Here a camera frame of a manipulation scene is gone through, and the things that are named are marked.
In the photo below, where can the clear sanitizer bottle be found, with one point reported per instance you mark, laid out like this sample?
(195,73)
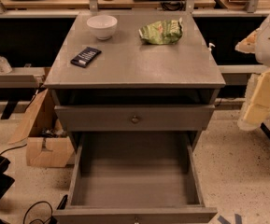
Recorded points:
(5,67)

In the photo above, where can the white pump bottle top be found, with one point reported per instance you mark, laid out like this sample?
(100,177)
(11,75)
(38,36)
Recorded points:
(211,46)

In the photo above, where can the green jalapeno chip bag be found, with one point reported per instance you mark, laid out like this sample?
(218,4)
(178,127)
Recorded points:
(162,32)

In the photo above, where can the brown cardboard box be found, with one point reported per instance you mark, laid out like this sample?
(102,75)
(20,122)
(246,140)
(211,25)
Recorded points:
(47,144)

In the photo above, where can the grey drawer cabinet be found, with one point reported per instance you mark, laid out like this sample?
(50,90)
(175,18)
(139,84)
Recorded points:
(125,62)

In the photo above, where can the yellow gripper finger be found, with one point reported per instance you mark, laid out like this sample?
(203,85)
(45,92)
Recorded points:
(256,107)

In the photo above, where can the white ceramic bowl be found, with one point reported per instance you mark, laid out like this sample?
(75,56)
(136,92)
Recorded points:
(102,26)

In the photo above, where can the dark blue snack bar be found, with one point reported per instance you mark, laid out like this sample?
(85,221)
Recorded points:
(85,57)

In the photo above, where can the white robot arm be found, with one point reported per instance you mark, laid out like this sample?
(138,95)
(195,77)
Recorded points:
(258,43)

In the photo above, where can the open grey middle drawer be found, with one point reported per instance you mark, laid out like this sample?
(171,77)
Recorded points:
(135,178)

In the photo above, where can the grey top drawer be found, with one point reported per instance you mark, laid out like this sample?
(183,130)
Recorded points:
(102,110)

